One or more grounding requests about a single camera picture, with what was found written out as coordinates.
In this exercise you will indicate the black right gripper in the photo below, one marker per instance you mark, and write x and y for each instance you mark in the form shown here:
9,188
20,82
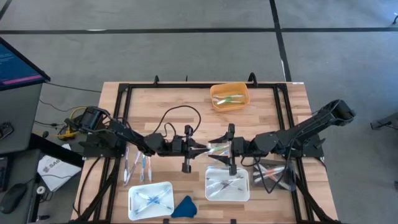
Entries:
241,146

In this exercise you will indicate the pink packaged toothbrush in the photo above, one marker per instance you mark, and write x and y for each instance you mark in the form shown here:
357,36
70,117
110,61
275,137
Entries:
284,185

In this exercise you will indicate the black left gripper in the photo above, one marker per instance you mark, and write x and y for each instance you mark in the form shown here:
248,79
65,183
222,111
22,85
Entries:
177,145

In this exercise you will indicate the white printed paper bag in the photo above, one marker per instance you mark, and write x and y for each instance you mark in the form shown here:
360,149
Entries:
57,172

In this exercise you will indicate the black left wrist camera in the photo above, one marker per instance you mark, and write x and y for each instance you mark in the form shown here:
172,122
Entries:
187,129

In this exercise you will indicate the teal packaged toothbrush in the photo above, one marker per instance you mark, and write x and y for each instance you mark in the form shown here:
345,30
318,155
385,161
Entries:
236,96

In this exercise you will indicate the white tape roll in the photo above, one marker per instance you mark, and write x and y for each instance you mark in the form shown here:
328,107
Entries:
40,187

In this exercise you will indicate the blue cloth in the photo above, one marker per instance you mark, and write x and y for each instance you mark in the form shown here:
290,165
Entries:
185,208

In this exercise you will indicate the white plastic bin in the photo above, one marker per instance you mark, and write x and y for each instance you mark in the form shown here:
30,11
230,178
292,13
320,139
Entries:
133,214
242,196

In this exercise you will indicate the dark transparent plastic bin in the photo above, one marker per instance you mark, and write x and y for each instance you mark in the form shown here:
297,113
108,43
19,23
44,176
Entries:
290,183

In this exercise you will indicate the white table label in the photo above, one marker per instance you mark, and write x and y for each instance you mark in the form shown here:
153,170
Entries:
297,83

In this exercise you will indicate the grey desk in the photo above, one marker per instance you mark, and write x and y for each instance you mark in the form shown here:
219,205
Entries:
18,118

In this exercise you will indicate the green packaged toothbrush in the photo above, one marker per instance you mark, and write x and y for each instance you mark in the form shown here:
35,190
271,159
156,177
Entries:
229,99
236,102
219,149

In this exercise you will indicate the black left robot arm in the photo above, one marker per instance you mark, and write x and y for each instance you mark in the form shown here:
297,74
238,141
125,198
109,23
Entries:
124,133

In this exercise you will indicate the computer monitor with blue screen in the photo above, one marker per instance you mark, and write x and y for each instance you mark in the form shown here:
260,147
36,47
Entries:
15,68

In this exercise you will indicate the black keyboard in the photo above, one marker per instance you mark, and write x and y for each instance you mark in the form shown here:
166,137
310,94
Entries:
4,174

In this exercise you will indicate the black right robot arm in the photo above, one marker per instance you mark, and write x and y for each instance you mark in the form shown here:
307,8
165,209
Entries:
311,124

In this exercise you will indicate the black desk device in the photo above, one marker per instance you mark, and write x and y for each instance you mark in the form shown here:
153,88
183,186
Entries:
5,130

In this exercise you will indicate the orange plastic bin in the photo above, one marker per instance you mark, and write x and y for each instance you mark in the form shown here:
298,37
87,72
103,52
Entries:
217,90

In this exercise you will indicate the purple packaged toothbrush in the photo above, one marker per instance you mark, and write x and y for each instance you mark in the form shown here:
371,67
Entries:
237,179
126,168
134,165
214,180

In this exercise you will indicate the black computer mouse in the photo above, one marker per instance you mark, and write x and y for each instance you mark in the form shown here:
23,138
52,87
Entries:
12,197

